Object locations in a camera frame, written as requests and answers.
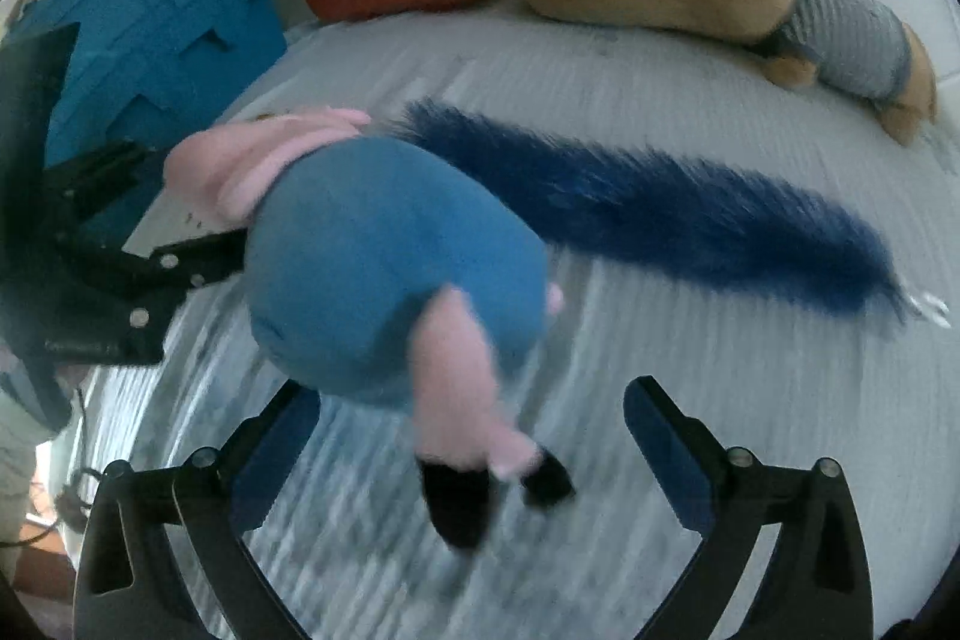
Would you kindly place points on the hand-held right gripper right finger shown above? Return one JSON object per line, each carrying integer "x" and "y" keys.
{"x": 667, "y": 452}

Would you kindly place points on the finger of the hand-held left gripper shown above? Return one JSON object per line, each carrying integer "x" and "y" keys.
{"x": 195, "y": 261}
{"x": 105, "y": 175}

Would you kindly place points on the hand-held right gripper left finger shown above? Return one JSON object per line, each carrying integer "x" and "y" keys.
{"x": 277, "y": 460}

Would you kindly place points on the blue plastic storage crate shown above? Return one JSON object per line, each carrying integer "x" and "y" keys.
{"x": 165, "y": 10}

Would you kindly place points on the pig plush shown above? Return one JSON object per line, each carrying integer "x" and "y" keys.
{"x": 375, "y": 257}

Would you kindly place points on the person's left forearm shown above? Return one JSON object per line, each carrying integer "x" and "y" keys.
{"x": 19, "y": 475}

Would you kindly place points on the blue furry tail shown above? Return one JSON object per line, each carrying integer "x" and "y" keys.
{"x": 675, "y": 205}

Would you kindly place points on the brown plush in striped shirt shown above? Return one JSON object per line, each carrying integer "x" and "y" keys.
{"x": 847, "y": 40}

